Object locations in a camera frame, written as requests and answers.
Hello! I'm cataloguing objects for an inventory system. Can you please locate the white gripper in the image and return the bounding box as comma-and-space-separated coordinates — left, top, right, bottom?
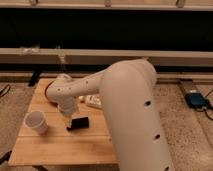
58, 99, 78, 127

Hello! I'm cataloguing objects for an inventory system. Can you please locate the black eraser block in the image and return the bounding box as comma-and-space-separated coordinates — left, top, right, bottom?
67, 117, 89, 131

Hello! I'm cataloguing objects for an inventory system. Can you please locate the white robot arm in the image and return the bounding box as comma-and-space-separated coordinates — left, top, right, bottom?
45, 59, 175, 171

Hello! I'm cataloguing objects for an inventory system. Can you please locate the white tube bottle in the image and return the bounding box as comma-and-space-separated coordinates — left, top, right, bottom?
78, 95, 102, 109

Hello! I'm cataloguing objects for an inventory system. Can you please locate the orange bowl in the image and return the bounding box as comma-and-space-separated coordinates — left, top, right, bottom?
44, 81, 53, 98

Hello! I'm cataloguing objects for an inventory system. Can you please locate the black table leg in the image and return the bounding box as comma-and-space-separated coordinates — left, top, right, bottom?
28, 66, 42, 87

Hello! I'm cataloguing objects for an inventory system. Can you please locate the blue power box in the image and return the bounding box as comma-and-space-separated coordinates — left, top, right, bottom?
185, 93, 207, 108

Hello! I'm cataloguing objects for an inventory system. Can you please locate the black cable on floor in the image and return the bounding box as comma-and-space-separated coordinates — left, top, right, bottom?
0, 83, 12, 98

